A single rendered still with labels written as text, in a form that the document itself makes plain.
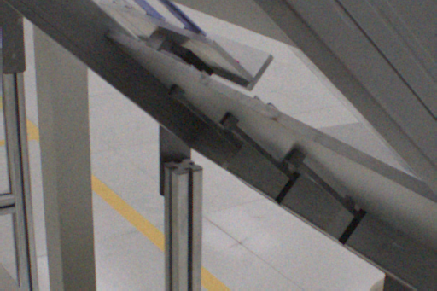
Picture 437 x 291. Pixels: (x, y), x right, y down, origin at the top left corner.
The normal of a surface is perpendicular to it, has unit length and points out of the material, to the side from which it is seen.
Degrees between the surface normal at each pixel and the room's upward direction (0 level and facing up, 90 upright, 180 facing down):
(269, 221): 0
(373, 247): 47
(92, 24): 90
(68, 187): 90
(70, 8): 90
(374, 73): 90
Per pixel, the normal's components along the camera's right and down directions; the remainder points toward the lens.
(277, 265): 0.05, -0.93
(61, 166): 0.63, 0.32
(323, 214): -0.56, -0.50
